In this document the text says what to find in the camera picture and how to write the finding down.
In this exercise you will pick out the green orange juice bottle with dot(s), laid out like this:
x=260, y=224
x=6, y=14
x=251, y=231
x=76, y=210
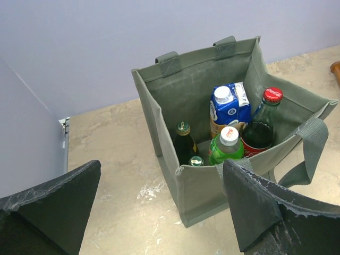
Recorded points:
x=226, y=145

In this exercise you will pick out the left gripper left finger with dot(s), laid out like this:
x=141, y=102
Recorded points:
x=50, y=218

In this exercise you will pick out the orange wooden rack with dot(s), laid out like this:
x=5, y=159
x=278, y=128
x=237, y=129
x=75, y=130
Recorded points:
x=335, y=69

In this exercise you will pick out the green glass bottle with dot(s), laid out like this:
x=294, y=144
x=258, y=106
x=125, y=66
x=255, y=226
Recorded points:
x=196, y=161
x=184, y=144

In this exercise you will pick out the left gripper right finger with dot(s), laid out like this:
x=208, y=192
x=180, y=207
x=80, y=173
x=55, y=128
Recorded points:
x=271, y=219

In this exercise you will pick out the aluminium frame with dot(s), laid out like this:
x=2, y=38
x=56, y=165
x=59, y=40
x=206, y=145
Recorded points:
x=65, y=123

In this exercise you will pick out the blue juice carton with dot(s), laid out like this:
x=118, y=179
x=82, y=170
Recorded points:
x=229, y=106

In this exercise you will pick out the cola glass bottle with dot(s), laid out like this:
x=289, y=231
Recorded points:
x=258, y=135

